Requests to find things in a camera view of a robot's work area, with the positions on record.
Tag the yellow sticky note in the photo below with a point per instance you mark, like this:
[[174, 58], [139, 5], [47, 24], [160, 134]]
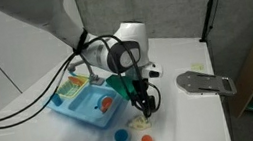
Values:
[[197, 67]]

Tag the blue toy sink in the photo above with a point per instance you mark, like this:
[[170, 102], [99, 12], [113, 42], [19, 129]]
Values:
[[86, 115]]

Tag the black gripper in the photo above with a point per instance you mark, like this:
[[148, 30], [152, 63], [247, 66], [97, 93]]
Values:
[[140, 92]]

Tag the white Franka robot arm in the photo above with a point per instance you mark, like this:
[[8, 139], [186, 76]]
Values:
[[58, 16]]

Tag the red-orange toy bowl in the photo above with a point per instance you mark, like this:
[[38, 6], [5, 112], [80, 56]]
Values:
[[107, 103]]

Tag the orange toy in rack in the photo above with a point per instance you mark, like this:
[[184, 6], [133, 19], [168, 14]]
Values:
[[75, 80]]

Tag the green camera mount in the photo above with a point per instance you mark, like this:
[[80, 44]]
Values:
[[119, 86]]

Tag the grey metal mounting plate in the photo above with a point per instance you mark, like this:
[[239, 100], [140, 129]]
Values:
[[202, 84]]

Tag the yellow-green dish rack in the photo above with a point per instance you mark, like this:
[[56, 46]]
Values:
[[68, 89]]

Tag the black vertical pole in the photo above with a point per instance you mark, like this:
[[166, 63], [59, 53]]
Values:
[[212, 0]]

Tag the grey toy faucet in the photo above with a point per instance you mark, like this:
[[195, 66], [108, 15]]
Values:
[[93, 76]]

